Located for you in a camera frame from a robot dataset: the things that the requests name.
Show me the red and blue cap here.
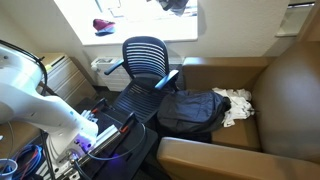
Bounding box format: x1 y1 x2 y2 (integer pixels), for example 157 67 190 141
93 19 115 36

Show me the black backpack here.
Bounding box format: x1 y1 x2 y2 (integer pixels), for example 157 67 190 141
157 91 231 133

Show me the blue coiled cable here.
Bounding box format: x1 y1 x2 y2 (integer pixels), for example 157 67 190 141
9 143 44 180

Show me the black robot cart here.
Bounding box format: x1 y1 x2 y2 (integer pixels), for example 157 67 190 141
75 98 158 180

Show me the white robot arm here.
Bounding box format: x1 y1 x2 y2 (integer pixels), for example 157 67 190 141
0 40 98 164

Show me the aluminium robot base mount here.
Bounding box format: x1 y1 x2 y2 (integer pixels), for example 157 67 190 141
44 111 120 179

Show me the white wall heater unit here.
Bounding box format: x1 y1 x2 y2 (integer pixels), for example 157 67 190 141
91 56 131 92

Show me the white paper cup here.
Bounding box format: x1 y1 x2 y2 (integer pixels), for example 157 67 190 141
0 159 18 180

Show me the beige pair of shorts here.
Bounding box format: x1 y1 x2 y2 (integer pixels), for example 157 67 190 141
156 0 189 16

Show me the white crumpled cloth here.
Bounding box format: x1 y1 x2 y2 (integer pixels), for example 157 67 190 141
213 87 255 128

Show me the beige drawer cabinet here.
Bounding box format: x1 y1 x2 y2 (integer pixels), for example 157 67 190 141
38 53 96 107

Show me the tan leather armchair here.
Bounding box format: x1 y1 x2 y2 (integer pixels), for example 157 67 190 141
156 40 320 180

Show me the black slatted office chair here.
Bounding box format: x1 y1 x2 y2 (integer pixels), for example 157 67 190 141
104 36 179 123

